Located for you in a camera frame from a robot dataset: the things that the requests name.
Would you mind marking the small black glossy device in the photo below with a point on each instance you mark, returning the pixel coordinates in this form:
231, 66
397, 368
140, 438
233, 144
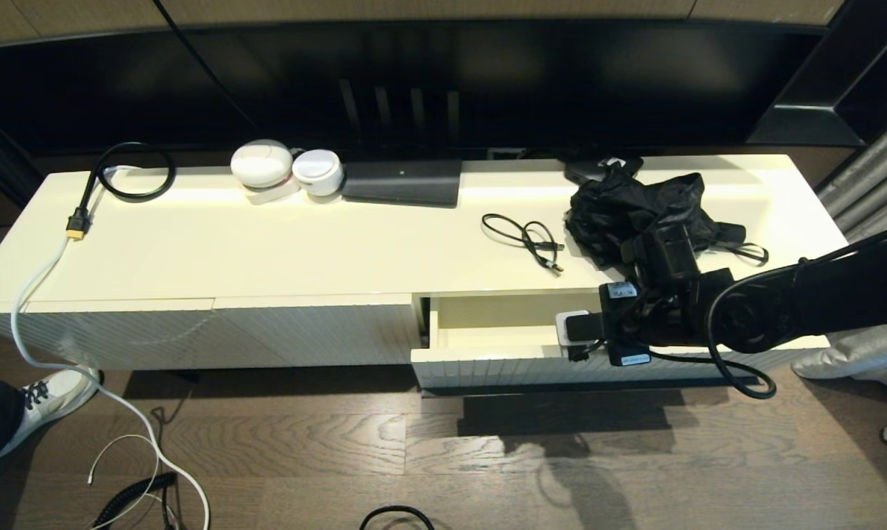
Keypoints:
583, 173

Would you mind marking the large white round device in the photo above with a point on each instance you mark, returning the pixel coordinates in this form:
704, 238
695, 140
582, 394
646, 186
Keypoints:
261, 163

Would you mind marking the black wall shelf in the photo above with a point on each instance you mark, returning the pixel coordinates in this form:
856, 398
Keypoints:
870, 73

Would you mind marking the black flat set-top box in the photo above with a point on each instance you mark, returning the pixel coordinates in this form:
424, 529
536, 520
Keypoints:
403, 184

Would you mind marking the black television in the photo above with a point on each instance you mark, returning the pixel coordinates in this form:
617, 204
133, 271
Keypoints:
487, 73

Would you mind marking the small white round device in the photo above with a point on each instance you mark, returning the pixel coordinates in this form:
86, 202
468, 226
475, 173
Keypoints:
316, 171

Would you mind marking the black folding umbrella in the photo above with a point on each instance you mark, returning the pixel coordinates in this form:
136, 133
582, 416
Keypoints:
605, 213

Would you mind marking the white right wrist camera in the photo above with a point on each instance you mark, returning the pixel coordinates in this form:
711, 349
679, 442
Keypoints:
562, 327

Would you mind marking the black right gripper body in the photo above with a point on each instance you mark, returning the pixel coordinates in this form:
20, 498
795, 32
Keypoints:
634, 324

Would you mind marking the white fluted drawer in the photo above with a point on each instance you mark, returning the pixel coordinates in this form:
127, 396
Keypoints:
487, 364

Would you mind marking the grey curtain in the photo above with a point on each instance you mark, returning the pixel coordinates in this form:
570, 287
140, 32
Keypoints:
877, 169

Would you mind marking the cream tv cabinet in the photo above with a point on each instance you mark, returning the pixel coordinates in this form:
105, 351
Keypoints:
266, 250

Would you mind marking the white sneaker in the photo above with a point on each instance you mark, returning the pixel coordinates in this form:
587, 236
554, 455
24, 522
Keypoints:
53, 397

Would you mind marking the white flat device base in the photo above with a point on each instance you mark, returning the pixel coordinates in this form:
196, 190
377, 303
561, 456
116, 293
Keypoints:
270, 195

